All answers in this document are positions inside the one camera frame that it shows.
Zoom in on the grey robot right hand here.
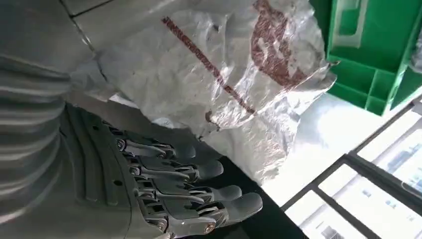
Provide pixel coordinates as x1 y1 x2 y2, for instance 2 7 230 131
0 94 264 239

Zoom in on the ribbed grey right arm sleeve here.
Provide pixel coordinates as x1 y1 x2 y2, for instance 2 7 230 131
0 52 73 228

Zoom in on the green plastic crate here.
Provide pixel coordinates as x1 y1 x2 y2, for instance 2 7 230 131
309 0 422 117

